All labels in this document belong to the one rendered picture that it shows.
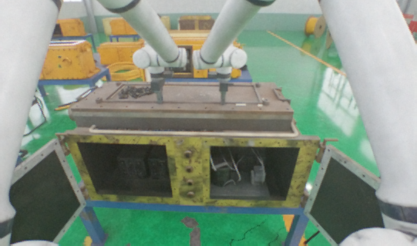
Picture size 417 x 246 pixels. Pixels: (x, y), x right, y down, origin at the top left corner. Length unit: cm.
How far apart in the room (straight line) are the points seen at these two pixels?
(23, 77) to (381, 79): 62
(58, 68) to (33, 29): 422
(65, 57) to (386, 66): 447
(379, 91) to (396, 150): 10
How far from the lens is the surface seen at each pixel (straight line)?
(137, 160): 165
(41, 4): 53
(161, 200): 157
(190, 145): 119
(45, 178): 144
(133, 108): 125
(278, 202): 157
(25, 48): 49
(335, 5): 51
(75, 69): 454
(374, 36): 47
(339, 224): 143
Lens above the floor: 189
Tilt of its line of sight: 29 degrees down
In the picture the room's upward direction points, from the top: straight up
